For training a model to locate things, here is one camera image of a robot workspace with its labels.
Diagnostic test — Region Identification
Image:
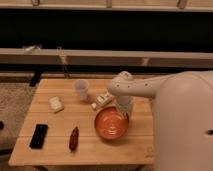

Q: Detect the wooden table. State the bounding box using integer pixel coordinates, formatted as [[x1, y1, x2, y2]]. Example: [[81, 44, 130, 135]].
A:
[[9, 79, 154, 166]]

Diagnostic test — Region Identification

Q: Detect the orange ceramic bowl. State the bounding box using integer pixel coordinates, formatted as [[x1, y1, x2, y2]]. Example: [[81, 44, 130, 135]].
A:
[[94, 106, 129, 140]]

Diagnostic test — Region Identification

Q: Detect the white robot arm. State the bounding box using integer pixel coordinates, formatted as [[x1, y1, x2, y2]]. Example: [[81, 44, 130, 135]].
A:
[[107, 71, 213, 171]]

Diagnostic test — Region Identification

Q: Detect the black rectangular remote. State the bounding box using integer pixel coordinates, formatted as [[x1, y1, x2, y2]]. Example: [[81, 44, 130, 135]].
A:
[[29, 124, 48, 149]]

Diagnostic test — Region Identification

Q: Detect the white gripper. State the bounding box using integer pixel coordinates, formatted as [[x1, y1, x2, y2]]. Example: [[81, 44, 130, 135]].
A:
[[115, 96, 133, 115]]

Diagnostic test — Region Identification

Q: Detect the clear plastic cup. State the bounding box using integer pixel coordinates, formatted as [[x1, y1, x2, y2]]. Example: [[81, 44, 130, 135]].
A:
[[73, 79, 89, 101]]

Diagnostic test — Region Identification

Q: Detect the white plastic bottle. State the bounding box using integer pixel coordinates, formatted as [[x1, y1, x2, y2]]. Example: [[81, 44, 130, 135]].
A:
[[91, 91, 114, 110]]

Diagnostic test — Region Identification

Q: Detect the grey metal rail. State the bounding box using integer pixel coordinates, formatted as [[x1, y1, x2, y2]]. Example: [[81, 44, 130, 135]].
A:
[[0, 48, 213, 68]]

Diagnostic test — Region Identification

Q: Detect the small white box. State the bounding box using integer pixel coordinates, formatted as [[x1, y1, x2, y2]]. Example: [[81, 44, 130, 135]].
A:
[[49, 96, 64, 113]]

